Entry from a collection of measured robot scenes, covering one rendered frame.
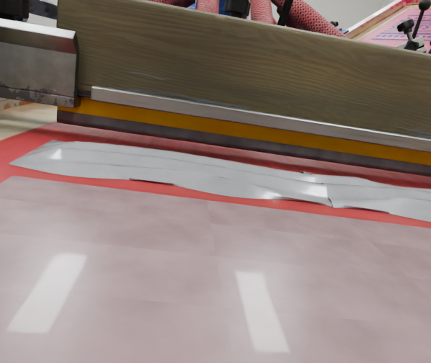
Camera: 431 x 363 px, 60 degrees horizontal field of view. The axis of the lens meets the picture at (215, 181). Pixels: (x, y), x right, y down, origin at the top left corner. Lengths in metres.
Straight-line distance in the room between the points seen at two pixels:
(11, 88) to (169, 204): 0.17
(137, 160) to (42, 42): 0.11
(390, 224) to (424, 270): 0.05
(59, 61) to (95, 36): 0.03
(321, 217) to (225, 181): 0.06
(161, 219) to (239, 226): 0.03
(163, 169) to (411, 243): 0.13
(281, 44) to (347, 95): 0.07
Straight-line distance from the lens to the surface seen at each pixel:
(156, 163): 0.23
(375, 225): 0.21
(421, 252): 0.20
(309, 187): 0.23
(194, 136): 0.31
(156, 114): 0.31
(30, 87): 0.30
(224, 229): 0.16
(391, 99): 0.34
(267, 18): 0.88
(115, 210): 0.16
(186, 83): 0.29
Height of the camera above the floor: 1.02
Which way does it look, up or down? 16 degrees down
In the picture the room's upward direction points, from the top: 10 degrees clockwise
